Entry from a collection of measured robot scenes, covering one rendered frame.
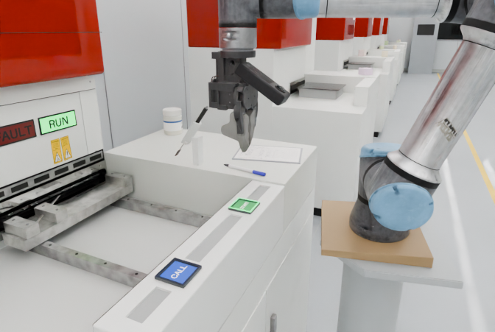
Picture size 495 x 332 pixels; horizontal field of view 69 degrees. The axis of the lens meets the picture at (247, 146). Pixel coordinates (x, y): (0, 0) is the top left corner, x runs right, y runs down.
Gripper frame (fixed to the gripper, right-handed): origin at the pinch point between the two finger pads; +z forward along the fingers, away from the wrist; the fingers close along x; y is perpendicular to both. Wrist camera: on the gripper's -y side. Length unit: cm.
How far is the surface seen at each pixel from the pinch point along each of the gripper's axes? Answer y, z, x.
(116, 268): 23.2, 25.6, 18.4
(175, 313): -3.9, 14.7, 33.6
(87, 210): 46, 24, 4
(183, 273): -0.2, 14.2, 26.2
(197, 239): 3.3, 14.6, 16.0
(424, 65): -64, 86, -1229
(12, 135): 58, 1, 13
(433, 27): -73, -29, -1229
